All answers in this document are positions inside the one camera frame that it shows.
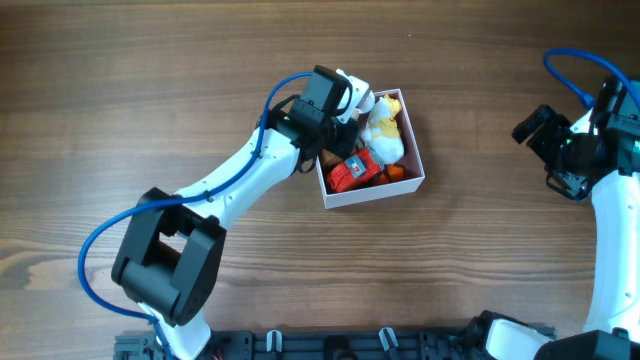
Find brown plush toy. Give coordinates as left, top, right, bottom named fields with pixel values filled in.
left=319, top=149, right=344, bottom=171

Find red toy fire truck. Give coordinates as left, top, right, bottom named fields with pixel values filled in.
left=326, top=147, right=384, bottom=193

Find white plush duck yellow bag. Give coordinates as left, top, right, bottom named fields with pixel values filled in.
left=360, top=94, right=405, bottom=185

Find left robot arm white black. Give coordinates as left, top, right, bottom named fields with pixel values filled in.
left=108, top=66, right=375, bottom=359

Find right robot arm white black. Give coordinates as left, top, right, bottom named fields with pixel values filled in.
left=459, top=77, right=639, bottom=359

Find white box pink inside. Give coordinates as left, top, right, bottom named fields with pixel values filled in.
left=316, top=88, right=425, bottom=209

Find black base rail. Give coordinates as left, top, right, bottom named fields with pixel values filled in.
left=114, top=324, right=556, bottom=360

